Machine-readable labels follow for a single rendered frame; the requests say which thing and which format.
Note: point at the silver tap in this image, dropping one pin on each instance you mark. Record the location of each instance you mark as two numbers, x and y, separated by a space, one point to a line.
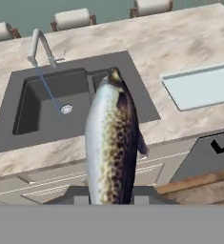
36 35

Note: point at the beige cupboard door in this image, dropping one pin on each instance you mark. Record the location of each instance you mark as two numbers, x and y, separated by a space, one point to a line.
59 186
5 192

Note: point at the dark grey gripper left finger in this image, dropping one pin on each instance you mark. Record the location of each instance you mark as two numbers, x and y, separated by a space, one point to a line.
72 195

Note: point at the pale blue tray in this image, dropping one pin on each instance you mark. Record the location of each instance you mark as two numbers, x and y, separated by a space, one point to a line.
199 87

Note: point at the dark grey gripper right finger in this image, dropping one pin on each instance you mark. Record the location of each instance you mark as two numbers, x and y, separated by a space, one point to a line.
148 195

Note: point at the silver spotted fish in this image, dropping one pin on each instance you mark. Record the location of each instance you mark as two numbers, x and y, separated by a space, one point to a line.
100 143

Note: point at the grey dishwasher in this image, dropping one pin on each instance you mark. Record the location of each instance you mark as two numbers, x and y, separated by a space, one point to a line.
199 162

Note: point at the dark grey sink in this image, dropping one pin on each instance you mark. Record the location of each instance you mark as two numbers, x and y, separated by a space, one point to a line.
37 95

